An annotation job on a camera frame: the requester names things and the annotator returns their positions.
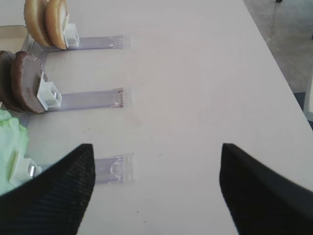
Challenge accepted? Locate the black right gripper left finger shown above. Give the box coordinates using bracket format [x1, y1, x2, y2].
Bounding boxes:
[0, 143, 95, 235]

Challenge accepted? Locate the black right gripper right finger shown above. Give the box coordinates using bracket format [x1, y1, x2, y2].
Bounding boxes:
[219, 143, 313, 235]

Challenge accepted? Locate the white lettuce pusher block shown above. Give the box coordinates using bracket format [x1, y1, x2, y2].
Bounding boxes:
[9, 152, 42, 187]

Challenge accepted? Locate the green lettuce leaf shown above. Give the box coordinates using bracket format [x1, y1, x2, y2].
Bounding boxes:
[0, 110, 29, 194]

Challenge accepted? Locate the brown meat patty outer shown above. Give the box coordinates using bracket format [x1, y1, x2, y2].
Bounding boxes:
[11, 51, 45, 114]

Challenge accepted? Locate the brown meat patty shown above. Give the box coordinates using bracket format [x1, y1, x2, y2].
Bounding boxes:
[0, 50, 24, 113]
[11, 51, 45, 114]

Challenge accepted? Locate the brown meat patty inner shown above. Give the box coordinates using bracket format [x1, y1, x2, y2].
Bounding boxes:
[0, 50, 24, 113]

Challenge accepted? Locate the white patty pusher block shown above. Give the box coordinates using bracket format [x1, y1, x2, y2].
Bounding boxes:
[37, 72, 62, 111]

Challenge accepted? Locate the white bun pusher block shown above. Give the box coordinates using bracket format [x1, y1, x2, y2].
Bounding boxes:
[63, 14, 80, 48]

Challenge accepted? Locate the white rectangular tray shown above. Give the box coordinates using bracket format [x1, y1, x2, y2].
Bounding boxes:
[0, 25, 28, 51]

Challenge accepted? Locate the golden bun slice outer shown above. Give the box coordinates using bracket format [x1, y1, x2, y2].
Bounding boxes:
[45, 0, 68, 49]

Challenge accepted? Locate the golden bun slice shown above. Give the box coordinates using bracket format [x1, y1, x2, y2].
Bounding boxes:
[45, 0, 68, 49]
[23, 0, 53, 47]

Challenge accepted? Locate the golden bun slice inner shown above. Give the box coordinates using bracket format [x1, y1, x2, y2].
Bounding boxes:
[23, 0, 53, 47]

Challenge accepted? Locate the clear lettuce holder rail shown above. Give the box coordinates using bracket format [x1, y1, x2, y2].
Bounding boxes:
[34, 149, 135, 188]

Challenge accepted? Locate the clear patty holder rail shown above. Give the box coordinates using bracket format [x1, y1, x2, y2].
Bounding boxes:
[47, 88, 124, 112]

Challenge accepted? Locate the clear bun holder rail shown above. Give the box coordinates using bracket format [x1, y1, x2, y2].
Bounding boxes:
[67, 35, 131, 50]

